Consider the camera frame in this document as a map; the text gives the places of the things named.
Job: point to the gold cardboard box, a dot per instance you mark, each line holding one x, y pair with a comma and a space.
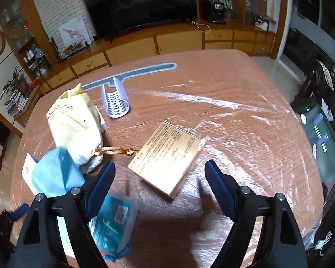
164, 156

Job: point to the black bag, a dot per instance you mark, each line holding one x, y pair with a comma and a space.
0, 229

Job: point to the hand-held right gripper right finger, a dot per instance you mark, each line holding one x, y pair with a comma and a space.
217, 181

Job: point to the purple hair roller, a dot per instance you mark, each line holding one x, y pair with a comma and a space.
318, 118
322, 139

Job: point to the teal dental floss box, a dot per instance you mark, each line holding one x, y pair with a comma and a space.
114, 223

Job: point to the stack of books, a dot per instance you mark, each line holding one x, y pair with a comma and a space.
17, 103

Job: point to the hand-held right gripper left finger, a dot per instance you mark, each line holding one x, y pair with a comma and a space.
100, 189

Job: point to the lavender hair roller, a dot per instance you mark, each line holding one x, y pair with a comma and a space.
116, 103

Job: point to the blue face mask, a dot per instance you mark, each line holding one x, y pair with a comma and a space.
56, 173

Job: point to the glass coffee table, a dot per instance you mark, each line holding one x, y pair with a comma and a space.
320, 156

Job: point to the black flat television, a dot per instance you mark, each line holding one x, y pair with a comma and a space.
139, 5

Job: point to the white paper card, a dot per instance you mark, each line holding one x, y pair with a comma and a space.
28, 169

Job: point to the green potted plant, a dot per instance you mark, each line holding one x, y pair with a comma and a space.
17, 81

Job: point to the bird picture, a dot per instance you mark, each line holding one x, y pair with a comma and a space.
72, 33

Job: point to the black coffee machine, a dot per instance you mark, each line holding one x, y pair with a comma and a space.
218, 11

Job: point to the blue hair roller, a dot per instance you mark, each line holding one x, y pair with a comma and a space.
20, 212

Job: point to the group of small bottles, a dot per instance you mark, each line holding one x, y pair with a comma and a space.
33, 57

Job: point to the tall leafy potted plant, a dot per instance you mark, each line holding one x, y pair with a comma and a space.
228, 1

